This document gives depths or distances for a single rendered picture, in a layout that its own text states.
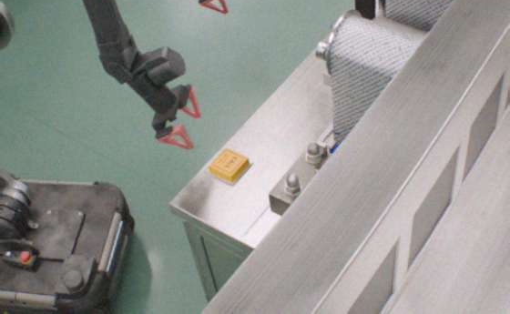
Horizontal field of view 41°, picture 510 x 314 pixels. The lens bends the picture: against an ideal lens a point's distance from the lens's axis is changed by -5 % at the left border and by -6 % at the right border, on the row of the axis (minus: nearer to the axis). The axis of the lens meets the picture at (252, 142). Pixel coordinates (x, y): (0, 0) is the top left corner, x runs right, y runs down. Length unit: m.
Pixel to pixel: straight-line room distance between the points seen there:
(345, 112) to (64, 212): 1.39
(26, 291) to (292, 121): 1.15
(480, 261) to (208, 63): 2.68
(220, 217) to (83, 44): 2.30
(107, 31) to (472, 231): 0.84
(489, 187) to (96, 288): 1.68
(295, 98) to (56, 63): 2.07
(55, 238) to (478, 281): 1.90
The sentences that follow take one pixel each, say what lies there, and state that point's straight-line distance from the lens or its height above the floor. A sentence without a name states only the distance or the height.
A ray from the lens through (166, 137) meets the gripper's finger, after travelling 1.54.
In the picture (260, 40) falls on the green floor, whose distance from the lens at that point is 3.53.
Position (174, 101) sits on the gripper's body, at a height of 1.14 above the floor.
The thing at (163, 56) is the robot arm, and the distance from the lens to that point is 1.45.
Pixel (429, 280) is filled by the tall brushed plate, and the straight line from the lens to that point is 0.86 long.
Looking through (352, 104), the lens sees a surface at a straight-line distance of 1.46.
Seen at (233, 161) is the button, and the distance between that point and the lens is 1.69.
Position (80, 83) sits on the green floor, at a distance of 3.54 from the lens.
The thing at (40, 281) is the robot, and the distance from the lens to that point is 2.49.
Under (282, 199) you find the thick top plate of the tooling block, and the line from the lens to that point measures 1.46.
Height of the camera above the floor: 2.16
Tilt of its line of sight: 46 degrees down
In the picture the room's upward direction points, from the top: 9 degrees counter-clockwise
